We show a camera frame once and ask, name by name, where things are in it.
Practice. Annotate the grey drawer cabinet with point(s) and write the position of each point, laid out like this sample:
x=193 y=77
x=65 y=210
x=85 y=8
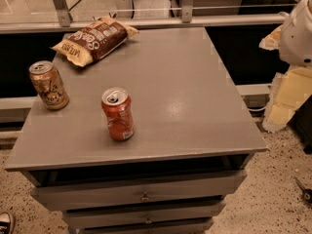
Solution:
x=188 y=118

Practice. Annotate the metal railing frame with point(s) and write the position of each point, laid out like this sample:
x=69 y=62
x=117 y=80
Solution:
x=20 y=16

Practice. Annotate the bottom grey drawer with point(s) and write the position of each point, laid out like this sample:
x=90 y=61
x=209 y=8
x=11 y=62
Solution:
x=189 y=226

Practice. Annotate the middle grey drawer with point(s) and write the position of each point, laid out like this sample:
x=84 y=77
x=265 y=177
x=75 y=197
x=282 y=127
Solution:
x=145 y=214

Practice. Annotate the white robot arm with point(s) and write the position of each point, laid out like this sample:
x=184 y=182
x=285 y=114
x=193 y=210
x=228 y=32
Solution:
x=296 y=35

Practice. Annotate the black white sneaker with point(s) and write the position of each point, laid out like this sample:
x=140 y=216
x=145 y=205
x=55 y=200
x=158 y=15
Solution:
x=7 y=223

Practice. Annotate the grey drawer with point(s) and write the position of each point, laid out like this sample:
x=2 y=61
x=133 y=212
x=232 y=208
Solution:
x=145 y=214
x=136 y=191
x=189 y=226

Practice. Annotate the black caster wheel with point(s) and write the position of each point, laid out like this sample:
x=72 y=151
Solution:
x=306 y=193

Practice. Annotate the gold soda can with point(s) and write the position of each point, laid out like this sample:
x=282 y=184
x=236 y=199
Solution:
x=48 y=84

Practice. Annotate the brown chip bag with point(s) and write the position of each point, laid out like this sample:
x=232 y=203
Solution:
x=95 y=41

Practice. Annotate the top grey drawer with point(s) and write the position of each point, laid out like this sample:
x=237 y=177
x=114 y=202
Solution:
x=136 y=191

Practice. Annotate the red coke can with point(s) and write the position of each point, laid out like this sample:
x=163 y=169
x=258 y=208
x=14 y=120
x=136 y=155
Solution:
x=116 y=105

